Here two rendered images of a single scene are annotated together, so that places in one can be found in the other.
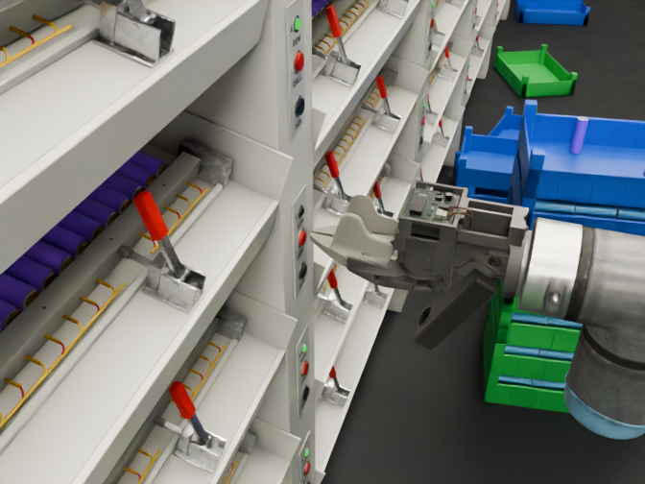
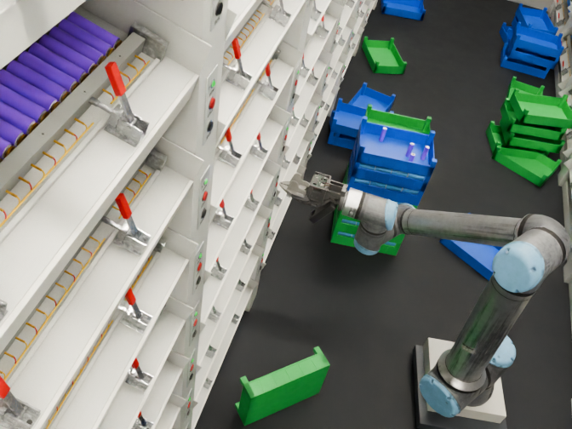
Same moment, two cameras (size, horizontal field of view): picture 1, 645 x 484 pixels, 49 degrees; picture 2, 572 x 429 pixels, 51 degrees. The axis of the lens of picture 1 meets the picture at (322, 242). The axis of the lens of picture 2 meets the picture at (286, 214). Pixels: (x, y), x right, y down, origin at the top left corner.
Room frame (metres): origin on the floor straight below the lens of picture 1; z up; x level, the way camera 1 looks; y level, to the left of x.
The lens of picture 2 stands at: (-0.79, 0.23, 1.96)
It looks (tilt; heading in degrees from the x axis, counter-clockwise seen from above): 45 degrees down; 349
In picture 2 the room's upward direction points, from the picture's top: 12 degrees clockwise
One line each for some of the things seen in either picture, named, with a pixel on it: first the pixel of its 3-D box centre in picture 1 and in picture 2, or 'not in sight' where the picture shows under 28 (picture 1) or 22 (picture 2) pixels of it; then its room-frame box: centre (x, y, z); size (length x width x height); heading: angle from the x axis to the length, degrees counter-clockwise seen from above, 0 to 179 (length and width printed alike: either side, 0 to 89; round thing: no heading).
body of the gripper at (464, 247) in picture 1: (459, 244); (326, 192); (0.56, -0.13, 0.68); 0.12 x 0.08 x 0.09; 72
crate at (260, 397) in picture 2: not in sight; (282, 386); (0.20, -0.07, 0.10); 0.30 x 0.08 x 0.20; 117
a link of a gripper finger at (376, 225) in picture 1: (358, 220); (295, 180); (0.61, -0.04, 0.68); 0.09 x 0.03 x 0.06; 72
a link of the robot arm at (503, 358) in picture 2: not in sight; (484, 357); (0.23, -0.72, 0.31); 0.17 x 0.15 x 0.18; 127
